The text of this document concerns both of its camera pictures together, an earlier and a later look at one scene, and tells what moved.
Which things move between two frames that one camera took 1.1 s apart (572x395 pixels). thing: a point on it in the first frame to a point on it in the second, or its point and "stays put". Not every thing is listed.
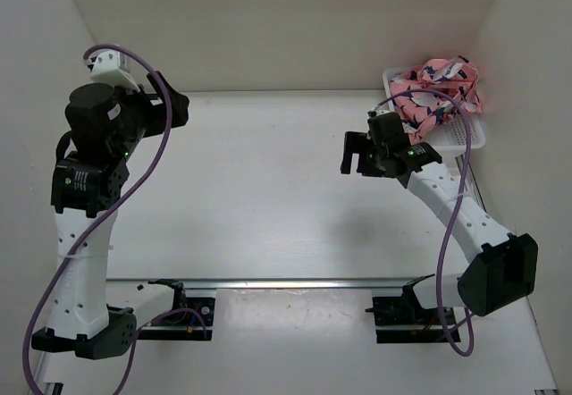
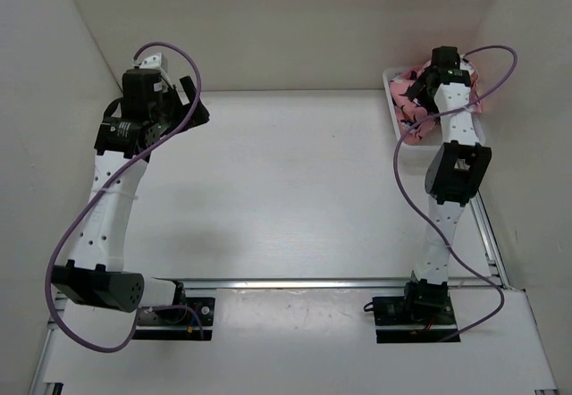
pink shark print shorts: x=420 y=112 stays put
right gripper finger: x=365 y=148 to x=433 y=107
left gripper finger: x=154 y=85 to x=188 y=90
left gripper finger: x=180 y=104 to x=199 y=117
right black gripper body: x=376 y=167 to x=424 y=77
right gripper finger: x=350 y=147 to x=415 y=88
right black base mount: x=407 y=310 stays put
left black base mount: x=189 y=318 stays put
